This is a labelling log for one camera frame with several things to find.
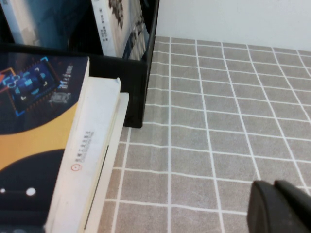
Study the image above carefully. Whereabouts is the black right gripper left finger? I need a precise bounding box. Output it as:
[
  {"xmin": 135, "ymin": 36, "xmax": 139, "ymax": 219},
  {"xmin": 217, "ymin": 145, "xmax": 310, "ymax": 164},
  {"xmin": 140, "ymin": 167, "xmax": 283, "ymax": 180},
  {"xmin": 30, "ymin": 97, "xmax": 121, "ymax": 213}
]
[{"xmin": 247, "ymin": 180, "xmax": 311, "ymax": 233}]

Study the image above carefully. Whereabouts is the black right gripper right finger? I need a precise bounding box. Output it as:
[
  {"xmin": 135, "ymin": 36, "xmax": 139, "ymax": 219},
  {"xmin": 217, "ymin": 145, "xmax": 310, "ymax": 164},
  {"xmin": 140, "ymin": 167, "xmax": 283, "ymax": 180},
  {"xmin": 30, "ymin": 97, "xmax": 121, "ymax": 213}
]
[{"xmin": 274, "ymin": 179, "xmax": 311, "ymax": 214}]

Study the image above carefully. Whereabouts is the white car suspension book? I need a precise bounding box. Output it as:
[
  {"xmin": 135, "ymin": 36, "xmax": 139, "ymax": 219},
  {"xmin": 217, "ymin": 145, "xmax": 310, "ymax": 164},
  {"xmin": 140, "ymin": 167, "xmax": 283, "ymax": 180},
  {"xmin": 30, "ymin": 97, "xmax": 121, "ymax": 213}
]
[{"xmin": 91, "ymin": 0, "xmax": 150, "ymax": 60}]

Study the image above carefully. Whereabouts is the black mesh book stand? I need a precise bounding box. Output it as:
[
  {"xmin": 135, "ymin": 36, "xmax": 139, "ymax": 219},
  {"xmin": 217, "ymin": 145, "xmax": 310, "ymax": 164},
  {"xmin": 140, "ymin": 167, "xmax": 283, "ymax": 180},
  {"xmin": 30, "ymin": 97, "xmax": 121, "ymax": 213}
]
[{"xmin": 0, "ymin": 0, "xmax": 160, "ymax": 129}]

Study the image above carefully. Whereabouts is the white book with orange band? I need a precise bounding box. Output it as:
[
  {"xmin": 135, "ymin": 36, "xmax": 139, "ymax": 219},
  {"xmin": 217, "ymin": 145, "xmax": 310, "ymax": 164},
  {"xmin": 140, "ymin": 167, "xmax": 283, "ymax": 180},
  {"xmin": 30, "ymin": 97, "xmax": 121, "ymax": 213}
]
[{"xmin": 0, "ymin": 0, "xmax": 41, "ymax": 47}]

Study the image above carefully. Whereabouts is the grey checked tablecloth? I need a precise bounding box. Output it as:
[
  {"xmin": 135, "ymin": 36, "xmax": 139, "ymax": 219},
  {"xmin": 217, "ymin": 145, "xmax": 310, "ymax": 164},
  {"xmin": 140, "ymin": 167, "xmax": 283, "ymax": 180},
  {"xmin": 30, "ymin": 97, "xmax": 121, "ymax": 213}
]
[{"xmin": 97, "ymin": 35, "xmax": 311, "ymax": 233}]

